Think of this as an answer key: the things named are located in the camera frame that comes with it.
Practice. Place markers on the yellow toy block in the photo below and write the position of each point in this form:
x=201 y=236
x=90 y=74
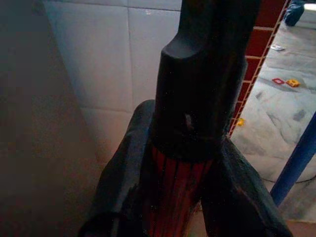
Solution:
x=293 y=83

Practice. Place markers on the red square toy piece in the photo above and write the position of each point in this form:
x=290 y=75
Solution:
x=274 y=80

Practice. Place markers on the black and red broom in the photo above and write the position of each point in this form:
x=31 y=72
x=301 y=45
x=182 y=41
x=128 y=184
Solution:
x=197 y=86

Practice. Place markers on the grey-white floor sheet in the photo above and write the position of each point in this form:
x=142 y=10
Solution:
x=271 y=123

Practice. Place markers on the white paper scrap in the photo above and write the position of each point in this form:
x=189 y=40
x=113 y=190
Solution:
x=277 y=48

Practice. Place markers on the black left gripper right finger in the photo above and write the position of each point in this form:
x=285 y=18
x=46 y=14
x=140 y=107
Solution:
x=237 y=197

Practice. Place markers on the small yellow toy piece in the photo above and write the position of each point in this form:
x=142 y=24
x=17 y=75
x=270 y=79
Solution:
x=240 y=122

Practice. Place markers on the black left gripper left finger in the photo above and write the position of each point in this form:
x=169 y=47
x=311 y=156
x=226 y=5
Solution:
x=118 y=172

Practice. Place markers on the dark blue cloth bundle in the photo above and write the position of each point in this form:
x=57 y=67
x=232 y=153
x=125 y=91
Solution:
x=293 y=12

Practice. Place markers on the blue metal pole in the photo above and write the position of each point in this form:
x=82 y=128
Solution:
x=293 y=163

